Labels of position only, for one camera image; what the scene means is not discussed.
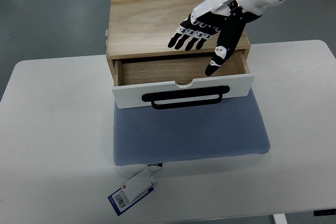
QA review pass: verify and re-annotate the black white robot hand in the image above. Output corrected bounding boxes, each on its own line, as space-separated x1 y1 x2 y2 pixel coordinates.
168 0 283 76

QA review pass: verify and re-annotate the black drawer handle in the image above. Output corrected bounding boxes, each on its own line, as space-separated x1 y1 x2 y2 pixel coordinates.
141 86 230 110

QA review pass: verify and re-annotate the white drawer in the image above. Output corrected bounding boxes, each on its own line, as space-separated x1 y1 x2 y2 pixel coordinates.
112 50 255 109

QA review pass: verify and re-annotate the wooden drawer cabinet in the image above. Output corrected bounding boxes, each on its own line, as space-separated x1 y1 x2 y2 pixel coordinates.
106 0 250 87

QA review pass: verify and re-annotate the blue foam cushion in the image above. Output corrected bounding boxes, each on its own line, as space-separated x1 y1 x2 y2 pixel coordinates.
113 91 270 166

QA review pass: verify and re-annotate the white blue product tag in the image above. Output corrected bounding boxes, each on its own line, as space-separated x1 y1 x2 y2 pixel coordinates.
108 168 156 216

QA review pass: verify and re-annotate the white table leg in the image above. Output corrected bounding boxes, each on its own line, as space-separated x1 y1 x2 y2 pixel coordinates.
272 214 288 224

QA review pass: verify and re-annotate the black table edge controller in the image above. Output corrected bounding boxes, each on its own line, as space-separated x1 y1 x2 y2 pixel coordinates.
313 209 336 217

